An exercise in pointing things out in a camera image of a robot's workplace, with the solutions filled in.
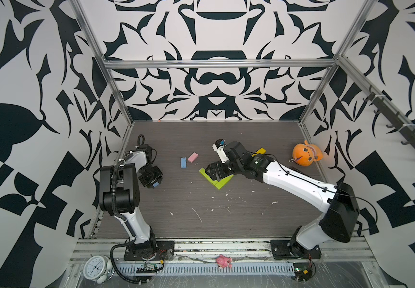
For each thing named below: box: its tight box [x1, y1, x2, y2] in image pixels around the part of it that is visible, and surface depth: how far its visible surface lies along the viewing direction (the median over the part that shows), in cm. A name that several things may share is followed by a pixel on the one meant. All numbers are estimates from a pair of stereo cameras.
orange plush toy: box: [289, 139, 323, 167], surface depth 98 cm
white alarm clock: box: [83, 255, 116, 284], surface depth 69 cm
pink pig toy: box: [215, 254, 233, 269], surface depth 71 cm
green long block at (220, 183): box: [214, 174, 234, 190], surface depth 94 cm
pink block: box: [187, 151, 199, 164], surface depth 104 cm
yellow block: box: [251, 147, 267, 157], surface depth 107 cm
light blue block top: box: [180, 157, 187, 169], surface depth 101 cm
